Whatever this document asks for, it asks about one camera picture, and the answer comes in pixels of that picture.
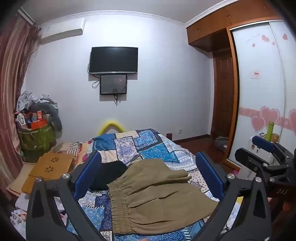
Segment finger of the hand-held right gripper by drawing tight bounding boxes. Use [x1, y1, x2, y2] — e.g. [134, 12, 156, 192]
[252, 136, 293, 163]
[235, 148, 281, 186]

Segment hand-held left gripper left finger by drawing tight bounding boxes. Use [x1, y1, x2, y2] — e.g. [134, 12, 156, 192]
[26, 152, 116, 241]

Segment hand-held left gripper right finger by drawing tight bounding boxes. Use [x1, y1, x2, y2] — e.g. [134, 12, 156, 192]
[187, 152, 272, 241]

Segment khaki pants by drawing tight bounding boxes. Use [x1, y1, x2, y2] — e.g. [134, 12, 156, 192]
[107, 159, 220, 235]

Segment green bottle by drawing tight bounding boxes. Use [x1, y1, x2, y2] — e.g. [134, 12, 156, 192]
[265, 121, 275, 142]

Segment black cloth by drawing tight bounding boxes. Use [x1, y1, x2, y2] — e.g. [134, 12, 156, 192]
[89, 161, 129, 192]

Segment striped beige cloth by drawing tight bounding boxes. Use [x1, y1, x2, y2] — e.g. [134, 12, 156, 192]
[50, 141, 90, 163]

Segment grey cloth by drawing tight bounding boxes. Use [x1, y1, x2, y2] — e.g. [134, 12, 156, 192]
[215, 137, 228, 151]

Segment wooden laptop table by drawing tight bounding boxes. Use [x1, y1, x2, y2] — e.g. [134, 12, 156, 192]
[28, 153, 74, 181]

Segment white sliding door heart stickers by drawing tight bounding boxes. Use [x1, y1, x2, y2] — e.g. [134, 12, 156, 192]
[231, 21, 296, 172]

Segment yellow curved object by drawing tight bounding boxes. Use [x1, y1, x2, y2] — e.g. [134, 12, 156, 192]
[97, 120, 124, 135]

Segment green laundry basket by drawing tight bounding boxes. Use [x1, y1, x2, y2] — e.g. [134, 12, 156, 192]
[18, 126, 57, 163]

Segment brown wooden door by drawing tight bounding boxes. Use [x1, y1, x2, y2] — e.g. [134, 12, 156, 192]
[211, 52, 238, 142]

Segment blue patchwork blanket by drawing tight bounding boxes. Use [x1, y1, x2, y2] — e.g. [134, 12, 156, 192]
[67, 128, 243, 241]

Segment grey curved pillow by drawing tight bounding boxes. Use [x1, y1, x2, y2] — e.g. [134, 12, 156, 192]
[31, 102, 63, 131]

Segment orange box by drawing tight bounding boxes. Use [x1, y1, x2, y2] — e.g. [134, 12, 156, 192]
[30, 119, 47, 130]

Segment beige board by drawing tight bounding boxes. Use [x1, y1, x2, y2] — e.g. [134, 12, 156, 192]
[6, 162, 37, 194]

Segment pile of papers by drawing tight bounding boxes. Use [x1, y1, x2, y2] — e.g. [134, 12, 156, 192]
[10, 197, 70, 232]

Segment pile of clothes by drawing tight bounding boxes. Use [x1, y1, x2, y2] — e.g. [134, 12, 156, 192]
[17, 91, 58, 114]

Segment striped pink curtain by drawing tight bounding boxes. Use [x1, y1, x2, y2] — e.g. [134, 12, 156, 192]
[0, 14, 38, 204]

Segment wooden wardrobe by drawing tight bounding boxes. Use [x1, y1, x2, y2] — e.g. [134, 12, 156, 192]
[186, 0, 286, 163]

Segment white air conditioner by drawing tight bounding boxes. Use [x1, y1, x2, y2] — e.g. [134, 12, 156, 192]
[40, 20, 86, 43]

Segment small black wall monitor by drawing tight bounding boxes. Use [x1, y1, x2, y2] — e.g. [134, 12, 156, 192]
[100, 75, 128, 95]

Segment black wall television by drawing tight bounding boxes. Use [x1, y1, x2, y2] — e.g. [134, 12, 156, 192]
[89, 47, 139, 75]

